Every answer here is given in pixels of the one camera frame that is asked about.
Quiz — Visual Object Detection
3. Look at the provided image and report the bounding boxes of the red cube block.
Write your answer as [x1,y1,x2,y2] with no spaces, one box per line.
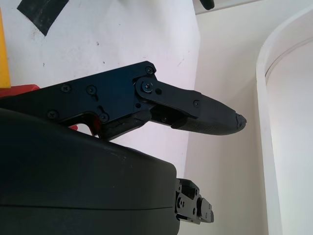
[0,83,100,137]

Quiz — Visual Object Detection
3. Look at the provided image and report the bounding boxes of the black tape strip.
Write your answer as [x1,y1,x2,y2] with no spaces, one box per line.
[16,0,69,38]

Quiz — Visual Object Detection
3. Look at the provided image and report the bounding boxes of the white curved panel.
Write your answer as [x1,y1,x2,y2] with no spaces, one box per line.
[255,19,313,235]

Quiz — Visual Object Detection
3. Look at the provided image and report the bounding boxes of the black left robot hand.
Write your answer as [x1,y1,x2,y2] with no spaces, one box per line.
[199,0,215,10]

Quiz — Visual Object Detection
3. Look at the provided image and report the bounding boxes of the yellow cube block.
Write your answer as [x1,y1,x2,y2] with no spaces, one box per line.
[0,7,12,89]

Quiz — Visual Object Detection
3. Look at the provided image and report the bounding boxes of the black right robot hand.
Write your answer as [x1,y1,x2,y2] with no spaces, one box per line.
[0,61,247,235]

